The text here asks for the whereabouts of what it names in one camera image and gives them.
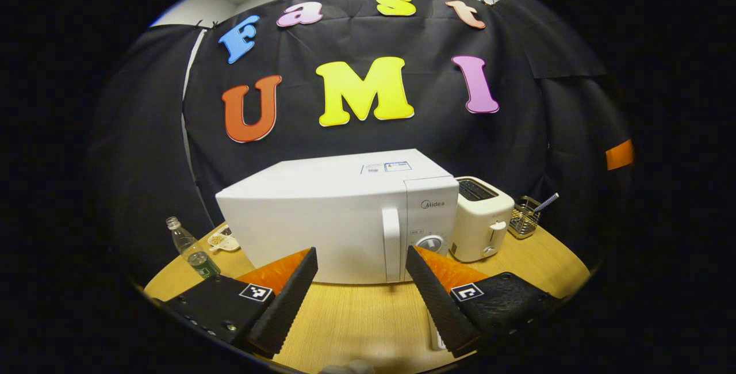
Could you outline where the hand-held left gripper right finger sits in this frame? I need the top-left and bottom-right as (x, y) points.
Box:
(406, 245), (561, 358)

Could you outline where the white microwave oven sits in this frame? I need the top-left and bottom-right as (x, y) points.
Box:
(216, 149), (459, 284)

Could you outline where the white divided snack plate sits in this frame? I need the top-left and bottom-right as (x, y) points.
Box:
(208, 226), (240, 252)

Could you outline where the white toaster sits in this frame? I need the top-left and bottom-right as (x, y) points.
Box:
(450, 176), (515, 263)

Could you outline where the clear bottle with green label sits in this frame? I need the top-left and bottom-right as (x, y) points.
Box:
(166, 217), (221, 280)

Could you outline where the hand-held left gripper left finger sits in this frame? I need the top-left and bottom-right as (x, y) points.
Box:
(164, 247), (319, 358)

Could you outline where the metal wire basket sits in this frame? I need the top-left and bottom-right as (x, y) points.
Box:
(508, 196), (542, 240)

